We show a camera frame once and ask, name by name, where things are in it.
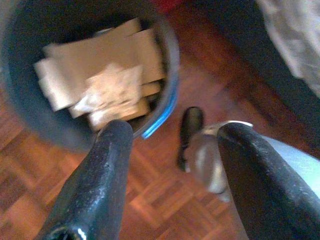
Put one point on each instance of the brown cardboard piece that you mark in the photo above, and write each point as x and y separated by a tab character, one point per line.
87	57

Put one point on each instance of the grey bin with blue band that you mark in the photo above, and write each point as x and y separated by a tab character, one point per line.
25	105

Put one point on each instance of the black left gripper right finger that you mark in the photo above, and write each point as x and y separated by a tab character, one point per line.
262	195

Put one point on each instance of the beige floral bed sheet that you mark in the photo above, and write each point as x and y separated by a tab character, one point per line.
300	37

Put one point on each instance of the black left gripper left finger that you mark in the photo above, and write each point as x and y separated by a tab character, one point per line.
95	187

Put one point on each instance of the crumpled white paper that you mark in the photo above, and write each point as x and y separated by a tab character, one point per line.
112	92

